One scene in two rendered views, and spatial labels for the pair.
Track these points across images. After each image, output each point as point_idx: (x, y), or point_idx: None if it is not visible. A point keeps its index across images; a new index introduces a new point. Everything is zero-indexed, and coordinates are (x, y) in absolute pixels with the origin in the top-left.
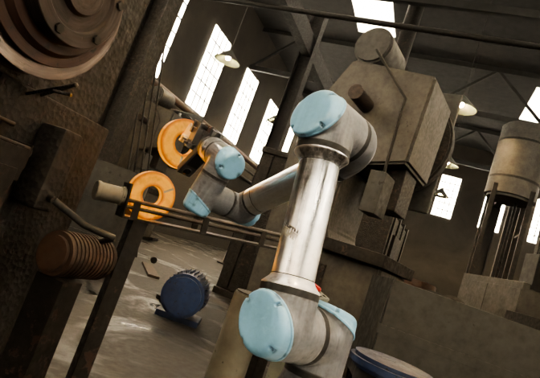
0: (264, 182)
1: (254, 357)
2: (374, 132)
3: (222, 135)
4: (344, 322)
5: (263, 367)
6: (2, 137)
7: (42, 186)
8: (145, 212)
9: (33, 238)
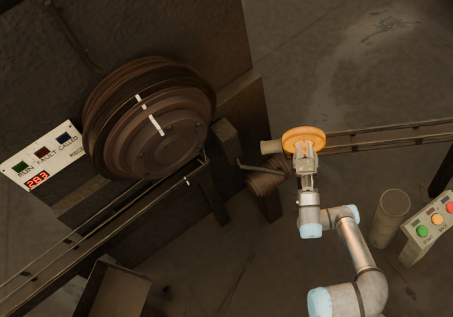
0: (341, 239)
1: (439, 173)
2: (371, 315)
3: (311, 190)
4: None
5: (447, 179)
6: (191, 175)
7: (229, 160)
8: None
9: (247, 141)
